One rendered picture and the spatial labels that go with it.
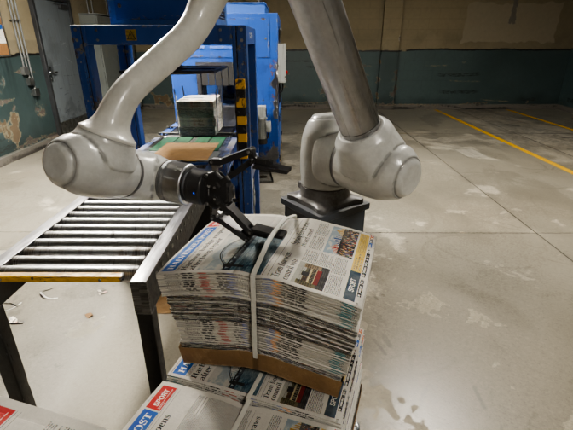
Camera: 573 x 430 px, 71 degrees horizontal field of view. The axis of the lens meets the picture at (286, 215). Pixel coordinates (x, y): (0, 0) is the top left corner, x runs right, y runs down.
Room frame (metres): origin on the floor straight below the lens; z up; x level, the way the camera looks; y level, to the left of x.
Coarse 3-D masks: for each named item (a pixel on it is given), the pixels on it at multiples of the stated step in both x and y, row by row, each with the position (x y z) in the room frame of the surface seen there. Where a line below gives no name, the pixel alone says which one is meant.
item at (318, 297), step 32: (320, 224) 0.85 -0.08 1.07; (288, 256) 0.70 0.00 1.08; (320, 256) 0.71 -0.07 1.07; (352, 256) 0.73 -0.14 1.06; (288, 288) 0.60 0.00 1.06; (320, 288) 0.60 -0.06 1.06; (352, 288) 0.62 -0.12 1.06; (288, 320) 0.61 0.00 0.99; (320, 320) 0.59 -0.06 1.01; (352, 320) 0.57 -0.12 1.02; (288, 352) 0.61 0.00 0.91; (320, 352) 0.59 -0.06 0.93; (352, 352) 0.58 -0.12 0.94
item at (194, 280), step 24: (264, 216) 0.90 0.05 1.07; (192, 240) 0.82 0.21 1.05; (216, 240) 0.79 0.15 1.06; (240, 240) 0.78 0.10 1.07; (168, 264) 0.71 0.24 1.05; (192, 264) 0.69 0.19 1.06; (216, 264) 0.68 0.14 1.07; (168, 288) 0.67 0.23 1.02; (192, 288) 0.66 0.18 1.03; (216, 288) 0.64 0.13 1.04; (192, 312) 0.66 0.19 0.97; (216, 312) 0.65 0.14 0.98; (192, 336) 0.67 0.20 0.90; (216, 336) 0.66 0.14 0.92; (240, 336) 0.64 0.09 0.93
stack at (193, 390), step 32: (160, 384) 0.62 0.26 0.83; (192, 384) 0.62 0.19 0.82; (224, 384) 0.61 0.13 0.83; (256, 384) 0.61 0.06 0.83; (288, 384) 0.61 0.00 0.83; (352, 384) 0.64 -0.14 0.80; (160, 416) 0.54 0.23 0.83; (192, 416) 0.54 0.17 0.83; (224, 416) 0.54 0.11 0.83; (256, 416) 0.54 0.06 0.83; (288, 416) 0.54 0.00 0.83; (320, 416) 0.54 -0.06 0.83; (352, 416) 0.66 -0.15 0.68
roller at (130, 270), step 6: (0, 270) 1.11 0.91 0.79; (6, 270) 1.11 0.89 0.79; (12, 270) 1.11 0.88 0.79; (18, 270) 1.11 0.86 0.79; (24, 270) 1.11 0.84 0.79; (30, 270) 1.11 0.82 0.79; (36, 270) 1.11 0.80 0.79; (42, 270) 1.11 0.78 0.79; (48, 270) 1.11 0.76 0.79; (54, 270) 1.11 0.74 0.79; (60, 270) 1.11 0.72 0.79; (66, 270) 1.11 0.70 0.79; (72, 270) 1.11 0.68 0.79; (78, 270) 1.11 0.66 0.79; (84, 270) 1.11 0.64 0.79; (90, 270) 1.11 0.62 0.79; (96, 270) 1.11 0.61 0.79; (102, 270) 1.11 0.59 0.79; (108, 270) 1.11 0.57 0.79; (114, 270) 1.11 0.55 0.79; (120, 270) 1.11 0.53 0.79; (126, 270) 1.11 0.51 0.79; (132, 270) 1.11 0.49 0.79; (126, 276) 1.10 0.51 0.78; (132, 276) 1.10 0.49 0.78
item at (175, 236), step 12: (192, 204) 1.68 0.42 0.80; (180, 216) 1.54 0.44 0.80; (192, 216) 1.65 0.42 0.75; (168, 228) 1.42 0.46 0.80; (180, 228) 1.45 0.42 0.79; (192, 228) 1.63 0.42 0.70; (168, 240) 1.32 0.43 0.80; (180, 240) 1.43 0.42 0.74; (156, 252) 1.23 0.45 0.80; (168, 252) 1.27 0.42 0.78; (144, 264) 1.14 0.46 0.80; (156, 264) 1.14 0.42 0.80; (144, 276) 1.07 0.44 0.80; (132, 288) 1.04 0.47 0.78; (144, 288) 1.04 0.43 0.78; (156, 288) 1.11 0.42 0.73; (144, 300) 1.04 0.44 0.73; (156, 300) 1.10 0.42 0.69; (144, 312) 1.04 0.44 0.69
